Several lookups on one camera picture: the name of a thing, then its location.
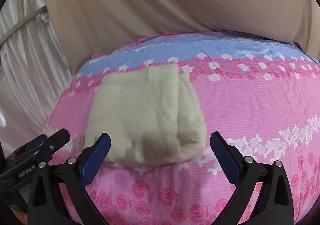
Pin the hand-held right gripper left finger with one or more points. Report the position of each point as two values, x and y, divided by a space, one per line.
96 157

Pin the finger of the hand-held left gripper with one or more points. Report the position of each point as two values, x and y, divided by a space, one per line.
56 139
33 143

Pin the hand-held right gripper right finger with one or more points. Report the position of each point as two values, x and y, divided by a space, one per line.
226 157

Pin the cream knit sweater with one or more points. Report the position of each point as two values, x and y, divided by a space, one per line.
147 115

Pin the pink blue floral blanket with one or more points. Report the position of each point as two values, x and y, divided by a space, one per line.
250 105

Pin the white curtain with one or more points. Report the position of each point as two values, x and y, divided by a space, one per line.
27 65

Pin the beige cloth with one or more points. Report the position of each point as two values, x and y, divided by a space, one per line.
155 3

